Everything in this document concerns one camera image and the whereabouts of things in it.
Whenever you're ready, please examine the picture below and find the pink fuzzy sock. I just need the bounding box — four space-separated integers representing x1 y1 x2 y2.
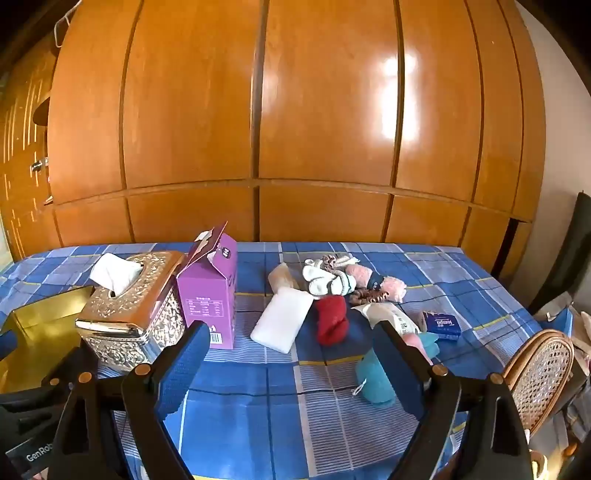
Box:
345 263 407 303

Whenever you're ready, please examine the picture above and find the beige wet wipes pack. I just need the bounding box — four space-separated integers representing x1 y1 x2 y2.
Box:
352 302 421 335

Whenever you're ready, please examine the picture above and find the white wire hanger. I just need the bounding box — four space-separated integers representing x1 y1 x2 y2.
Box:
53 9 77 47

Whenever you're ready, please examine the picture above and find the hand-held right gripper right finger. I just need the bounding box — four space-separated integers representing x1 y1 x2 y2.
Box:
373 320 536 480

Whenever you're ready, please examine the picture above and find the wooden door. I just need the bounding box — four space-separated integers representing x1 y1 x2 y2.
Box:
0 41 58 264

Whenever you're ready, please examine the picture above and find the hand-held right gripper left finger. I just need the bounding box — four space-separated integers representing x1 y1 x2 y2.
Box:
48 322 211 480

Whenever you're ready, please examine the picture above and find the gold cardboard box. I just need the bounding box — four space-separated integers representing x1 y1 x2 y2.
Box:
0 286 95 393

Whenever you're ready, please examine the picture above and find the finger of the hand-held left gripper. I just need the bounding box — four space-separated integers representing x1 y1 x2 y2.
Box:
41 344 99 393

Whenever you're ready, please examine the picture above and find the red rolled sock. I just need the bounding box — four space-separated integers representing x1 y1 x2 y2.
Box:
315 295 349 347

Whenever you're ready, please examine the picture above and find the white facial tissue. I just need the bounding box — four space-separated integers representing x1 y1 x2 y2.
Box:
89 253 143 296

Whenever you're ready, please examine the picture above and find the blue plaid bed sheet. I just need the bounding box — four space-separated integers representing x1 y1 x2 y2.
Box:
0 242 575 480

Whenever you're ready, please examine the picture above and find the brown satin scrunchie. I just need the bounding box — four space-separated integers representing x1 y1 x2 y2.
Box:
348 288 391 305

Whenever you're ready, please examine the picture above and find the purple carton box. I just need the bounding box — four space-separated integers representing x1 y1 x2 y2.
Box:
177 222 238 350

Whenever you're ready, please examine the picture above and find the pink and teal sock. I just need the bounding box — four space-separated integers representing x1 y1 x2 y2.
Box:
401 330 439 365

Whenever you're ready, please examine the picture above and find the ornate silver tissue box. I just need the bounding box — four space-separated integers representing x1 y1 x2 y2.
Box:
75 251 186 374

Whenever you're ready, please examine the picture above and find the blue tissue packet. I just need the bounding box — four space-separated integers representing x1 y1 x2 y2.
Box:
421 311 462 341

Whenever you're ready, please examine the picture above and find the white soft pack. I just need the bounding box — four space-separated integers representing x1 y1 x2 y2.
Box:
250 287 315 354

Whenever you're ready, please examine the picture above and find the beige soft pack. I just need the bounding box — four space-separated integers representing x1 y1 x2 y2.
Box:
269 263 298 294

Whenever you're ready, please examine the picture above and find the white sock with teal band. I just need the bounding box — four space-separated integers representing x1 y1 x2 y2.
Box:
302 258 356 297

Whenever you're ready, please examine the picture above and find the wooden wardrobe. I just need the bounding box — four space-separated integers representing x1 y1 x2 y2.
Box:
46 0 548 278

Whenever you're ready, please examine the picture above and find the teal rolled sock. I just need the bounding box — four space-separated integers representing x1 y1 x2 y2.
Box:
355 348 398 408

